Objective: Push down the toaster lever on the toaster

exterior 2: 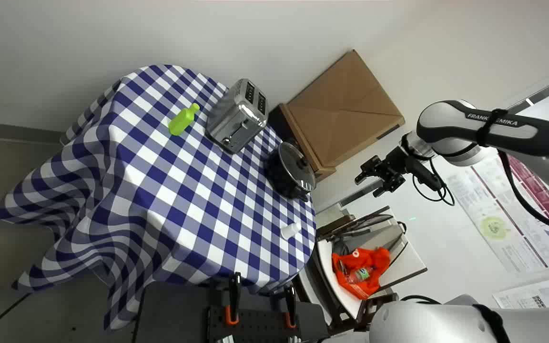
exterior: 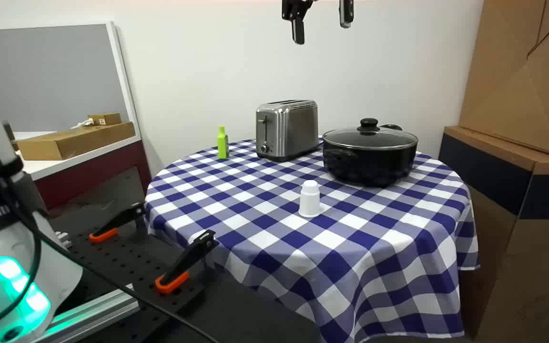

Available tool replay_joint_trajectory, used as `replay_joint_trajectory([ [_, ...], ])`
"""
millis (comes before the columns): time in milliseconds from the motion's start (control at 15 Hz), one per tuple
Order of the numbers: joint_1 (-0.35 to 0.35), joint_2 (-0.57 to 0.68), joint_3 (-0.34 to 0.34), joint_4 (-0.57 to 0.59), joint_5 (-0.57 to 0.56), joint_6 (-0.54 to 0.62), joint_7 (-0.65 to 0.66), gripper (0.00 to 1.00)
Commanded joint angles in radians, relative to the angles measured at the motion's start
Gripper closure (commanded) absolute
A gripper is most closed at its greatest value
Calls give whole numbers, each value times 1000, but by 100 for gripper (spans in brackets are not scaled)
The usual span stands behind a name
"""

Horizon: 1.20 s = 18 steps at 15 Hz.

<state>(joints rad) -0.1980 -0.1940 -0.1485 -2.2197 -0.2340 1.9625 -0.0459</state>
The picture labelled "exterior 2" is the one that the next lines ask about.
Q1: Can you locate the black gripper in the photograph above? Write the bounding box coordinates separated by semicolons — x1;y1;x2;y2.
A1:
353;147;423;198

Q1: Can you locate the silver two-slot toaster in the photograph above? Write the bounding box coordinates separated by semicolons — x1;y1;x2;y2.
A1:
204;76;271;156

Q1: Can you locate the brown cardboard box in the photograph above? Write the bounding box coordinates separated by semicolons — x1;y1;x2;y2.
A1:
278;49;408;181

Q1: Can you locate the black pot with lid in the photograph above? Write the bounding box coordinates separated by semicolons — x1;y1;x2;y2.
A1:
265;141;318;200

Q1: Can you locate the orange plastic bag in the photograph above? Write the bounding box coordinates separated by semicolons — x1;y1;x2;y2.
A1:
332;246;395;301

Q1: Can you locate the paper poster with green circle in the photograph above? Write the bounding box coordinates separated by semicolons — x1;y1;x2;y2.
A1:
444;156;543;276

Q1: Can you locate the black orange clamp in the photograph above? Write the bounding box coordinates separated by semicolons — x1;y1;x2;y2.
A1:
278;284;301;331
221;272;244;328

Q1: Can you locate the paper poster with red print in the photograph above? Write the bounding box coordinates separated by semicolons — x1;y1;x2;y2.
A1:
501;150;549;270

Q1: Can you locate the white printed paper sheet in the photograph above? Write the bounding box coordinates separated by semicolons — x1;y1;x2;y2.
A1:
492;270;549;310

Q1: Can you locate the green plastic bottle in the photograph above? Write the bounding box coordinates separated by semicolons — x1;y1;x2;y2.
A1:
166;103;202;137

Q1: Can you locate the blue white checkered tablecloth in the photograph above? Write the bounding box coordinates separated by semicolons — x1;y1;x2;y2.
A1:
0;63;318;331

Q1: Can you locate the black base board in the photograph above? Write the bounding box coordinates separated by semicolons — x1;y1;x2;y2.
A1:
131;280;332;343

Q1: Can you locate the dark wire rack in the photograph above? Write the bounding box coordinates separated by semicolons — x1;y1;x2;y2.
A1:
314;204;431;320

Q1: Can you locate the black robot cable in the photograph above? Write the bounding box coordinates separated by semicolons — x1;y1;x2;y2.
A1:
410;154;457;208

